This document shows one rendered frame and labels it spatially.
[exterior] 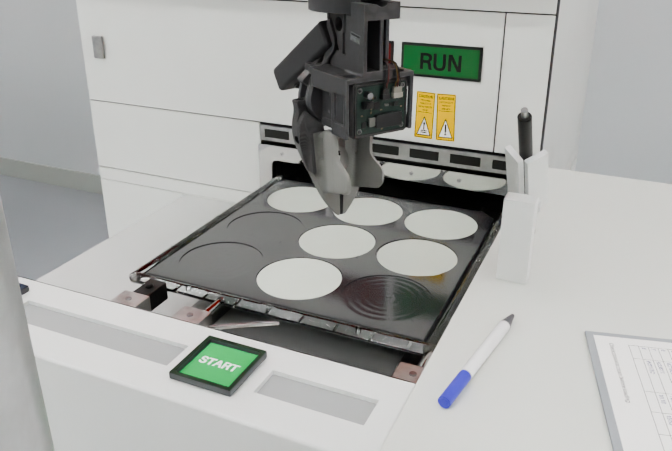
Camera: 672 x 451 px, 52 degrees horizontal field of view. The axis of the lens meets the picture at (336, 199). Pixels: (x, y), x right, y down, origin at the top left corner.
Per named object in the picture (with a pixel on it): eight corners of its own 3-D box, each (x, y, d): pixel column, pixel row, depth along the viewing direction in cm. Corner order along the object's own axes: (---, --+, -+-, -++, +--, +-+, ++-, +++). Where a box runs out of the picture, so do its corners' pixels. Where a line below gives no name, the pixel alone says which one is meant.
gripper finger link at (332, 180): (338, 237, 64) (338, 141, 60) (306, 215, 69) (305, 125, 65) (366, 229, 65) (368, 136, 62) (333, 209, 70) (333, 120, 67)
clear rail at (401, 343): (134, 278, 83) (133, 268, 83) (437, 354, 69) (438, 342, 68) (127, 283, 82) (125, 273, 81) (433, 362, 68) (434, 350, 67)
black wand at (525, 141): (531, 116, 57) (534, 104, 58) (514, 114, 58) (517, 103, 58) (534, 237, 73) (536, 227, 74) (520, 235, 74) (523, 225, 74)
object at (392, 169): (264, 193, 120) (262, 140, 116) (523, 238, 103) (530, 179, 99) (259, 196, 118) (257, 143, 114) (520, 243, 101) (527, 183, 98)
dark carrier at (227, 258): (283, 182, 111) (283, 178, 111) (497, 217, 98) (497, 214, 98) (146, 276, 82) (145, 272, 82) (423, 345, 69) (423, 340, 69)
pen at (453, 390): (507, 308, 60) (437, 395, 50) (518, 312, 60) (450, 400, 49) (506, 318, 61) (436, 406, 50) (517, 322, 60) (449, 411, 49)
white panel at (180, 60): (109, 173, 136) (80, -41, 121) (530, 250, 105) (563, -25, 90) (97, 178, 134) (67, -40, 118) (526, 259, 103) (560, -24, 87)
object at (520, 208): (502, 253, 72) (515, 131, 67) (540, 260, 71) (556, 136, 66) (489, 279, 67) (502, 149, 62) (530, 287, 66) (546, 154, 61)
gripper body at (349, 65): (342, 148, 59) (342, 2, 54) (293, 124, 65) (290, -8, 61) (413, 134, 62) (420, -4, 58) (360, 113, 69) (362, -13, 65)
